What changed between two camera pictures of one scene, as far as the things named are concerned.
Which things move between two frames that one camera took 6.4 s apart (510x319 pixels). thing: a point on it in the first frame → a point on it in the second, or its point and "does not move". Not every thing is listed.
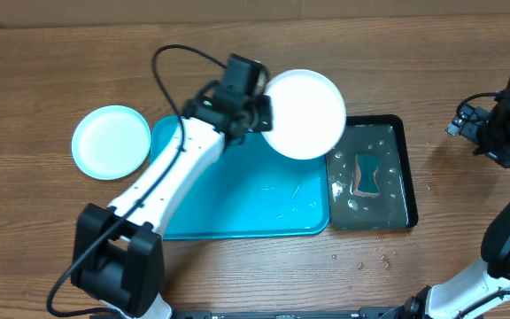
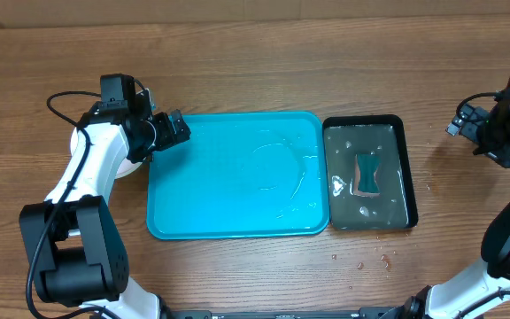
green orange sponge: [366, 183] does not move
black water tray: [395, 207] does not move
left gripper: [266, 122] → [168, 136]
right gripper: [506, 157] does not move
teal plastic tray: [250, 188] does not move
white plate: [308, 114] → [125, 170]
